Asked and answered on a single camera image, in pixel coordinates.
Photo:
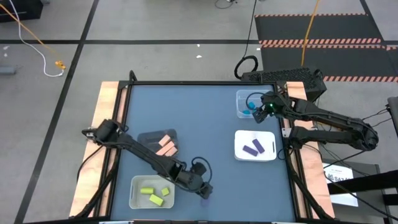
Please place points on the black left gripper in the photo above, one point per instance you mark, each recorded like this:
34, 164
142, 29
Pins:
200, 185

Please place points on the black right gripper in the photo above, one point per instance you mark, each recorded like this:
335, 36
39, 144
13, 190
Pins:
270, 102

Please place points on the yellow-green cube block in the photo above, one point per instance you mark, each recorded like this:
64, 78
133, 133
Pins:
165, 191

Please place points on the yellow-green rectangular block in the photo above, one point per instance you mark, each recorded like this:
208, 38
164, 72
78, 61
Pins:
156, 199

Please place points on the long tan wooden block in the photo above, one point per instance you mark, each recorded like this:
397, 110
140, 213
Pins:
165, 148

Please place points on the yellow-green cylinder block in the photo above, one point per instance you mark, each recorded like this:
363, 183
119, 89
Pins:
146, 190

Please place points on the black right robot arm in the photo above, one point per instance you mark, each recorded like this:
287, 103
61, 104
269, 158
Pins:
326, 116

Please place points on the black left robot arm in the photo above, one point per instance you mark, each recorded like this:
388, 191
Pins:
140, 151

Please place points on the clear plastic bin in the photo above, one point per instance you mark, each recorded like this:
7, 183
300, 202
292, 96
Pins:
241, 99

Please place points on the black perforated computer tower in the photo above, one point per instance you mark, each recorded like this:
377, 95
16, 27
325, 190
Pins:
286, 76

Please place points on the blue-grey table mat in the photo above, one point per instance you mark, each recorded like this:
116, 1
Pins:
217, 124

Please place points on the pale grey plastic bin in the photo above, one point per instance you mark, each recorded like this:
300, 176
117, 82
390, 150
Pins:
136, 202

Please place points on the dark smoky translucent bin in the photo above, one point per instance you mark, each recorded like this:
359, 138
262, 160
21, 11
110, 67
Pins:
147, 138

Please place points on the white paper sign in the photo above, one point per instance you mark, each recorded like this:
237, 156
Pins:
334, 171

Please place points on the light wooden side board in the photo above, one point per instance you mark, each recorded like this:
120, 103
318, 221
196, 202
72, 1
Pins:
317, 186
107, 93

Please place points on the black floor mat striped edge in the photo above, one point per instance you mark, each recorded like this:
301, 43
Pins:
342, 29

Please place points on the dark grey panel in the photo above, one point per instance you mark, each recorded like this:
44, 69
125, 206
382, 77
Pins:
393, 115

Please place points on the black side stand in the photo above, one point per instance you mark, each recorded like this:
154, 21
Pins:
373, 182

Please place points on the black box on floor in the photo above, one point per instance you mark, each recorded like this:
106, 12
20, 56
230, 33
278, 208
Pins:
18, 11

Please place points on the black aluminium table frame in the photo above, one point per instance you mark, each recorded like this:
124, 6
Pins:
202, 83

